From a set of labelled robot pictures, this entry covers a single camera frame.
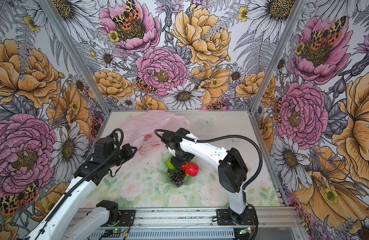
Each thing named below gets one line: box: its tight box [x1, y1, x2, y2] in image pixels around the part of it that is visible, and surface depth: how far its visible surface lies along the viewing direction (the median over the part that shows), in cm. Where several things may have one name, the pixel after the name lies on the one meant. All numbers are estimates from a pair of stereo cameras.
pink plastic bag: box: [120, 110, 191, 157], surface depth 92 cm
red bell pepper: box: [185, 162, 200, 177], surface depth 81 cm
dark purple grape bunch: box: [170, 170, 186, 187], surface depth 81 cm
